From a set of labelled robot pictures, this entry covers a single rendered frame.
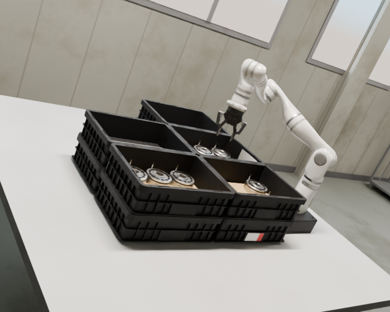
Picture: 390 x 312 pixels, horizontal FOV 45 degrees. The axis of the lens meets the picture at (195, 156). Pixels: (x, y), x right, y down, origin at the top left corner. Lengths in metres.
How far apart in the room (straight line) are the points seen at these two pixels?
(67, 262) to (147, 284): 0.25
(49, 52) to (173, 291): 2.42
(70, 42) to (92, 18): 0.23
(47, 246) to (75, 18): 2.31
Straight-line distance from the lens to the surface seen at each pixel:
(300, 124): 2.20
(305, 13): 4.67
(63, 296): 1.33
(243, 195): 1.73
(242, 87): 2.00
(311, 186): 2.19
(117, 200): 1.61
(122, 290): 1.41
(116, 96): 3.85
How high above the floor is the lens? 1.56
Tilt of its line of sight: 19 degrees down
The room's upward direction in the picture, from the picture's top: 23 degrees clockwise
